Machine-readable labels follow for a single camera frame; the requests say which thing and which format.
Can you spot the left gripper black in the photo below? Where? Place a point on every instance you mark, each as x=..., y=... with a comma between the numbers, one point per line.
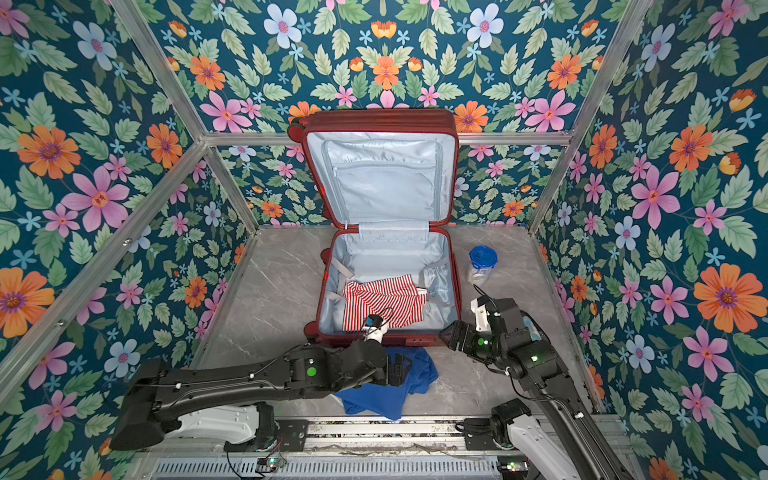
x=394, y=377

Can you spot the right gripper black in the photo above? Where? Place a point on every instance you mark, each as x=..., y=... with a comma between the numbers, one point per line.
x=464, y=340

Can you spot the blue shirt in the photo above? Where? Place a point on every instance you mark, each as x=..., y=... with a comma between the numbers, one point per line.
x=389, y=400

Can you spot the red white striped shirt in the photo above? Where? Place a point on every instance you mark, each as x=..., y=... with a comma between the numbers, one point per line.
x=396, y=300

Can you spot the clear toiletry pouch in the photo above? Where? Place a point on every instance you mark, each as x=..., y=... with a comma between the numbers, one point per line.
x=533, y=328

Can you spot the clear jar blue lid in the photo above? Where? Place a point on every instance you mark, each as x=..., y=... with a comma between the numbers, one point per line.
x=482, y=261

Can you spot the red hard-shell suitcase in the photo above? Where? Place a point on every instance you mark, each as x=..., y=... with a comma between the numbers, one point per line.
x=387, y=179

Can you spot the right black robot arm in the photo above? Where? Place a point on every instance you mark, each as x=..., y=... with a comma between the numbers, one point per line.
x=547, y=421

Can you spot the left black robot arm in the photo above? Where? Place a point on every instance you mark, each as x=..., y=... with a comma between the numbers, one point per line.
x=159, y=395

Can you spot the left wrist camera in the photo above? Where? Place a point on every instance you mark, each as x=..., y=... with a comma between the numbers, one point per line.
x=374, y=328

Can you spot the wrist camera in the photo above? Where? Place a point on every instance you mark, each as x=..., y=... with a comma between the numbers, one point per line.
x=478, y=307
x=374, y=328

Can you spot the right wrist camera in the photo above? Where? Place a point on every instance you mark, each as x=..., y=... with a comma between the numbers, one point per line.
x=478, y=307

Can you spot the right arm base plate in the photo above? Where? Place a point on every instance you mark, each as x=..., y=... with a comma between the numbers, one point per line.
x=481, y=434

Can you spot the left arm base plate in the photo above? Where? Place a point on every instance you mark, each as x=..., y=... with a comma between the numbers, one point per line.
x=285, y=435

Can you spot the white slotted cable duct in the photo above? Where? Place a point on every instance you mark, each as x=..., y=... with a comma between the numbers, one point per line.
x=420, y=467

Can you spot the aluminium cage frame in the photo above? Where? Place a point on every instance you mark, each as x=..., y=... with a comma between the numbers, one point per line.
x=19, y=363

